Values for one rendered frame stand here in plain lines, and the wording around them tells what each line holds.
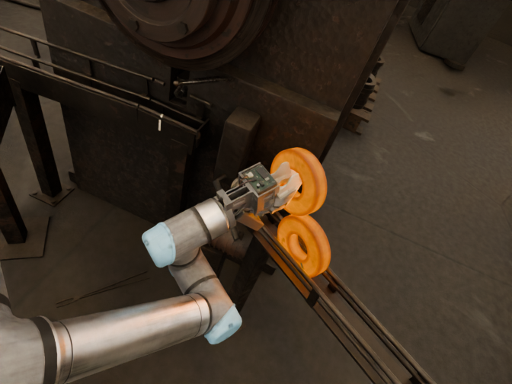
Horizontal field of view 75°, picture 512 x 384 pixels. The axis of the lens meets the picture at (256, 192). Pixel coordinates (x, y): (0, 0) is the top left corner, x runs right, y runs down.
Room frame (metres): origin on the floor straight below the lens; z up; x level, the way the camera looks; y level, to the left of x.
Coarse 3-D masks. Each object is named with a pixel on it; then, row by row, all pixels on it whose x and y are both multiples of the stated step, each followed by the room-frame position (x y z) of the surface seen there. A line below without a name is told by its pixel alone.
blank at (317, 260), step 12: (288, 216) 0.53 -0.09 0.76; (300, 216) 0.53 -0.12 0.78; (288, 228) 0.52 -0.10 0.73; (300, 228) 0.50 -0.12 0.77; (312, 228) 0.50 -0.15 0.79; (288, 240) 0.51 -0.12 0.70; (312, 240) 0.48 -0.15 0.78; (324, 240) 0.48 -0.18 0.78; (300, 252) 0.50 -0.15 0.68; (312, 252) 0.47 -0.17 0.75; (324, 252) 0.46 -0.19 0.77; (300, 264) 0.47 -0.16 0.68; (312, 264) 0.45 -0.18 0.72; (324, 264) 0.45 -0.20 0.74; (312, 276) 0.44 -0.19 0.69
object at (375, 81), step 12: (384, 60) 2.93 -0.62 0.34; (372, 72) 2.85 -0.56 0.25; (372, 84) 2.40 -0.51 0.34; (360, 96) 2.36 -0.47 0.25; (372, 96) 2.65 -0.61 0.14; (360, 108) 2.38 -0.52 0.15; (372, 108) 2.46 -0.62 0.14; (348, 120) 2.28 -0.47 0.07; (360, 120) 2.27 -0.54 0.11; (360, 132) 2.28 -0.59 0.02
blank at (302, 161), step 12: (276, 156) 0.61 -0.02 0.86; (288, 156) 0.59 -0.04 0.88; (300, 156) 0.57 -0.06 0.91; (312, 156) 0.58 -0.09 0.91; (276, 168) 0.60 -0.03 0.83; (300, 168) 0.56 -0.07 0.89; (312, 168) 0.55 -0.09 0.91; (312, 180) 0.53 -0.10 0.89; (324, 180) 0.55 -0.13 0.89; (312, 192) 0.52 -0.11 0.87; (324, 192) 0.53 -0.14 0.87; (288, 204) 0.55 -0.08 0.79; (300, 204) 0.53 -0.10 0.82; (312, 204) 0.51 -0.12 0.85
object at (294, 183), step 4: (292, 176) 0.52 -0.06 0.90; (296, 176) 0.53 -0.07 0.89; (292, 180) 0.52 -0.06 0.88; (296, 180) 0.53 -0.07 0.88; (300, 180) 0.55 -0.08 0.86; (288, 184) 0.51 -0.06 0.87; (292, 184) 0.52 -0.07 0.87; (296, 184) 0.54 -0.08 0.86; (300, 184) 0.54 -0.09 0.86; (280, 188) 0.50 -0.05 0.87; (284, 188) 0.51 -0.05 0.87; (288, 188) 0.52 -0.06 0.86; (292, 188) 0.53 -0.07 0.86; (296, 188) 0.53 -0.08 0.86; (280, 192) 0.50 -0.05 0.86; (284, 192) 0.51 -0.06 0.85; (288, 192) 0.51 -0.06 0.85; (280, 196) 0.50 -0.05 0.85; (284, 196) 0.50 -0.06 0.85
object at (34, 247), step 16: (0, 80) 0.68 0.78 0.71; (0, 96) 0.65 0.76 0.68; (0, 112) 0.62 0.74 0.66; (0, 128) 0.59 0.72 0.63; (0, 176) 0.61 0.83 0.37; (0, 192) 0.58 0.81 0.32; (0, 208) 0.57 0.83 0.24; (16, 208) 0.62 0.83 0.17; (0, 224) 0.56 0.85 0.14; (16, 224) 0.58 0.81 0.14; (32, 224) 0.67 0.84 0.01; (48, 224) 0.70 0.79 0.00; (0, 240) 0.56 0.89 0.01; (16, 240) 0.57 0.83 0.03; (32, 240) 0.60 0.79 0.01; (0, 256) 0.50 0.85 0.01; (16, 256) 0.52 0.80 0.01; (32, 256) 0.54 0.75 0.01
